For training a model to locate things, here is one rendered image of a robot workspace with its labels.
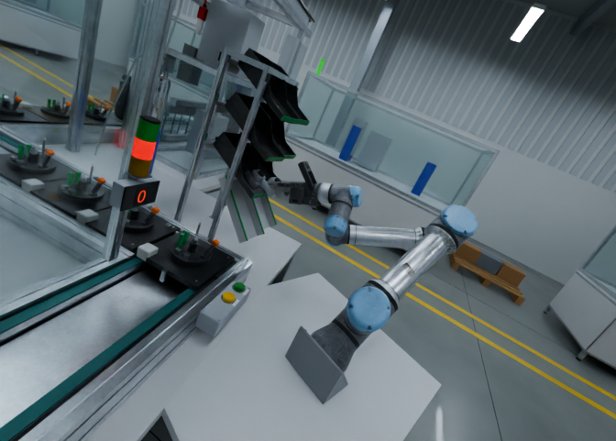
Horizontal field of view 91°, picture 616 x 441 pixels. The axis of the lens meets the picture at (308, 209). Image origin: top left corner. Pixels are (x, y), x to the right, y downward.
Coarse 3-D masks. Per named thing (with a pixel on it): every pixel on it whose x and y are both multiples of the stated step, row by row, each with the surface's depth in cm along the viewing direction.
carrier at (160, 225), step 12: (132, 216) 108; (144, 216) 114; (156, 216) 121; (132, 228) 105; (144, 228) 108; (156, 228) 113; (168, 228) 116; (180, 228) 120; (132, 240) 102; (144, 240) 104; (156, 240) 108
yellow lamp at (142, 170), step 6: (132, 156) 78; (132, 162) 78; (138, 162) 78; (144, 162) 79; (150, 162) 81; (132, 168) 79; (138, 168) 79; (144, 168) 80; (132, 174) 79; (138, 174) 80; (144, 174) 81
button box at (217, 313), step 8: (232, 288) 102; (248, 288) 105; (216, 296) 95; (240, 296) 100; (208, 304) 91; (216, 304) 92; (224, 304) 93; (232, 304) 95; (240, 304) 101; (200, 312) 87; (208, 312) 88; (216, 312) 90; (224, 312) 91; (232, 312) 95; (200, 320) 88; (208, 320) 87; (216, 320) 87; (224, 320) 90; (200, 328) 89; (208, 328) 88; (216, 328) 87
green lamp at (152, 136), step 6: (138, 120) 76; (138, 126) 76; (144, 126) 75; (150, 126) 76; (156, 126) 76; (138, 132) 76; (144, 132) 76; (150, 132) 76; (156, 132) 77; (144, 138) 76; (150, 138) 77; (156, 138) 79
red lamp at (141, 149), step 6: (138, 138) 77; (138, 144) 77; (144, 144) 77; (150, 144) 78; (132, 150) 78; (138, 150) 77; (144, 150) 78; (150, 150) 79; (138, 156) 78; (144, 156) 78; (150, 156) 80
